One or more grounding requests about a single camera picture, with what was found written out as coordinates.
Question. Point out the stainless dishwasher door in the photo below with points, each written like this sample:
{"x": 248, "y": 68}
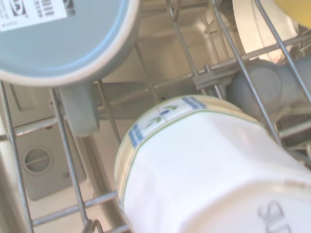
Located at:
{"x": 48, "y": 184}

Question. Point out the white octagonal patterned mug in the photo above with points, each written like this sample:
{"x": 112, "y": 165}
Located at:
{"x": 194, "y": 157}

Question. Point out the grey mug with label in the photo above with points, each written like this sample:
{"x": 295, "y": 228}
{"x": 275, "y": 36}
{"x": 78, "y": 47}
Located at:
{"x": 60, "y": 43}

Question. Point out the yellow ceramic mug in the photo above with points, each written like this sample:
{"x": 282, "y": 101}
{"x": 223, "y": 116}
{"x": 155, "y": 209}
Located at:
{"x": 298, "y": 9}

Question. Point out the white ceramic bowl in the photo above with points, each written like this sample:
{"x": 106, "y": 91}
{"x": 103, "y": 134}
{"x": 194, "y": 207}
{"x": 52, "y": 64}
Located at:
{"x": 247, "y": 29}

